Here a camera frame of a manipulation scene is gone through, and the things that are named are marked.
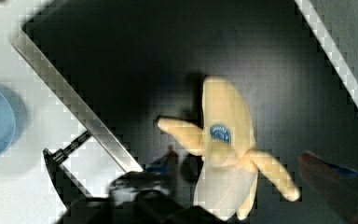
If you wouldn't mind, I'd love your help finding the black steel toaster oven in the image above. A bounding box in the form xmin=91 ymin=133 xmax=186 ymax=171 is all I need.
xmin=12 ymin=0 xmax=358 ymax=224

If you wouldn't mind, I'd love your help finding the yellow plush peeled banana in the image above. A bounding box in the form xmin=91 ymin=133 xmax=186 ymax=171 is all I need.
xmin=158 ymin=77 xmax=300 ymax=221

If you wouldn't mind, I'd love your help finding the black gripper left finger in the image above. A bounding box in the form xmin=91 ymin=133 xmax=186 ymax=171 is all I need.
xmin=56 ymin=147 xmax=227 ymax=224

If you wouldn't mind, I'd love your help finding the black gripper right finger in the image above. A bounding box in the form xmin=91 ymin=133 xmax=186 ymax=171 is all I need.
xmin=298 ymin=151 xmax=358 ymax=224

